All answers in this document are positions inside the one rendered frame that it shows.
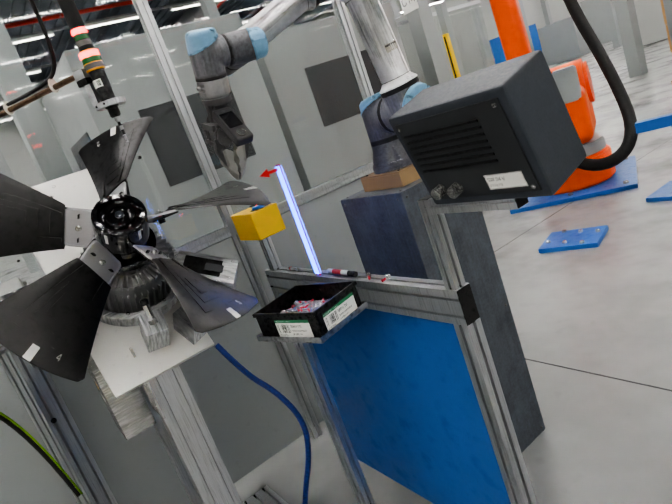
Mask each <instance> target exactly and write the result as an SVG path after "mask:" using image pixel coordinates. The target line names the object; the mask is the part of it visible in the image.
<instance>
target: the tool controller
mask: <svg viewBox="0 0 672 504"><path fill-rule="evenodd" d="M389 123H390V125H391V126H392V128H393V130H394V132H395V134H396V135H397V137H398V139H399V141H400V142H401V144H402V146H403V148H404V149H405V151H406V153H407V155H408V156H409V158H410V160H411V162H412V163H413V165H414V167H415V169H416V171H417V172H418V174H419V176H420V178H421V179H422V181H423V183H424V185H425V186H426V188H427V190H428V192H429V193H430V195H431V197H432V199H433V200H434V202H435V203H436V204H437V205H438V204H451V203H464V202H476V201H489V200H502V199H515V198H527V197H540V196H552V195H554V194H555V193H556V192H557V191H558V190H559V189H560V187H561V186H562V185H563V184H564V183H565V182H566V180H567V179H568V178H569V177H570V176H571V175H572V173H573V172H574V171H575V170H576V169H577V167H578V166H579V165H580V164H581V163H582V162H583V160H584V159H585V158H586V152H585V149H584V147H583V145H582V143H581V140H580V138H579V136H578V133H577V131H576V129H575V126H574V124H573V122H572V119H571V117H570V115H569V113H568V110H567V108H566V106H565V103H564V101H563V99H562V96H561V94H560V92H559V89H558V87H557V85H556V82H555V80H554V78H553V76H552V73H551V71H550V69H549V66H548V64H547V62H546V59H545V57H544V55H543V52H542V51H541V50H536V51H534V52H531V53H528V54H525V55H522V56H519V57H516V58H513V59H510V60H507V61H504V62H501V63H499V64H496V65H493V66H490V67H487V68H484V69H481V70H478V71H475V72H472V73H469V74H466V75H464V76H461V77H458V78H455V79H452V80H449V81H446V82H443V83H440V84H437V85H434V86H431V87H429V88H426V89H423V90H422V91H421V92H420V93H418V94H417V95H416V96H415V97H414V98H412V99H411V100H410V101H409V102H408V103H407V104H405V105H404V106H403V107H402V108H401V109H400V110H398V111H397V112H396V113H395V114H394V115H392V116H391V117H390V118H389Z"/></svg>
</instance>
